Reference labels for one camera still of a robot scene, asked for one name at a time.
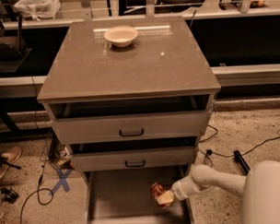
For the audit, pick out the grey drawer cabinet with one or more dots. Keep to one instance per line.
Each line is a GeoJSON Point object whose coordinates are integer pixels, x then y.
{"type": "Point", "coordinates": [162, 71]}

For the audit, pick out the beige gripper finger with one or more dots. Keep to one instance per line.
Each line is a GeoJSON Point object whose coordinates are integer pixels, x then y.
{"type": "Point", "coordinates": [166, 199]}

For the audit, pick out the blue tape cross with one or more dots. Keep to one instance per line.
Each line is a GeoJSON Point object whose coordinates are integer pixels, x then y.
{"type": "Point", "coordinates": [62, 181]}

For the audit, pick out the black metal stand leg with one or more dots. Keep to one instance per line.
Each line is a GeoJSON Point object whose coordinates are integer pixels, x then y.
{"type": "Point", "coordinates": [241, 161]}

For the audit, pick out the white plastic bag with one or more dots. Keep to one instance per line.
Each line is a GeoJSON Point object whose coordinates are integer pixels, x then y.
{"type": "Point", "coordinates": [38, 9]}

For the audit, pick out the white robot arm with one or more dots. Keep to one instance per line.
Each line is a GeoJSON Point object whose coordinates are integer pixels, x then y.
{"type": "Point", "coordinates": [259, 190]}

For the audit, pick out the crushed red coke can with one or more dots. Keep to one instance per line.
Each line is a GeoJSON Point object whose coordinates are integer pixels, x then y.
{"type": "Point", "coordinates": [157, 191]}

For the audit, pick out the white bowl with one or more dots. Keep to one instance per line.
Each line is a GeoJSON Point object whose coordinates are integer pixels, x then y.
{"type": "Point", "coordinates": [121, 36]}

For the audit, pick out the open bottom drawer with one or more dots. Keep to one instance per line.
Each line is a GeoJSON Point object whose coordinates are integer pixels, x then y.
{"type": "Point", "coordinates": [124, 197]}

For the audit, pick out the black chair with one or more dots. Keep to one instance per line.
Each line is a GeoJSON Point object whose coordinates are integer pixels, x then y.
{"type": "Point", "coordinates": [13, 49]}

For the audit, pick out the top grey drawer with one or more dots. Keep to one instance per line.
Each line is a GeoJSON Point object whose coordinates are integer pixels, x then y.
{"type": "Point", "coordinates": [130, 127]}

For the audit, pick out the grey drawer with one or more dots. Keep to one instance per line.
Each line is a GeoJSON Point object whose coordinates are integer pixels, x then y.
{"type": "Point", "coordinates": [134, 159]}
{"type": "Point", "coordinates": [130, 127]}

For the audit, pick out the middle grey drawer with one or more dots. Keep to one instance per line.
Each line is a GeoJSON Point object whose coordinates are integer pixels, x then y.
{"type": "Point", "coordinates": [134, 159]}

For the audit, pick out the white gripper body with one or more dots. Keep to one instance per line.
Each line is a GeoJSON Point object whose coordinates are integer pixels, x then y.
{"type": "Point", "coordinates": [180, 190]}

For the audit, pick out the wire mesh basket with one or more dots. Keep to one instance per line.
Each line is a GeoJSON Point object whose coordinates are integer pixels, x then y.
{"type": "Point", "coordinates": [55, 153]}

